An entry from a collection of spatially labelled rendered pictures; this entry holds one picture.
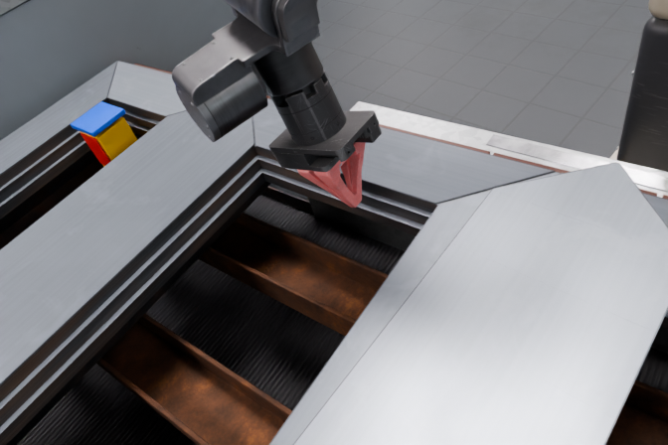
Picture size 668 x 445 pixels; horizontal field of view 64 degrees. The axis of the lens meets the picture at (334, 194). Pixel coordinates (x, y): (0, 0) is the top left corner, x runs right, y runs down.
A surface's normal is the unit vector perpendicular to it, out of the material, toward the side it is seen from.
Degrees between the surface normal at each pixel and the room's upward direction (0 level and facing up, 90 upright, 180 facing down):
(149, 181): 0
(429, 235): 0
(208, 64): 15
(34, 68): 90
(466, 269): 0
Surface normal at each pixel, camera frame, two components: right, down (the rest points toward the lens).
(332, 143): -0.39, -0.76
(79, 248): -0.21, -0.70
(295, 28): 0.63, 0.59
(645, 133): -0.66, 0.62
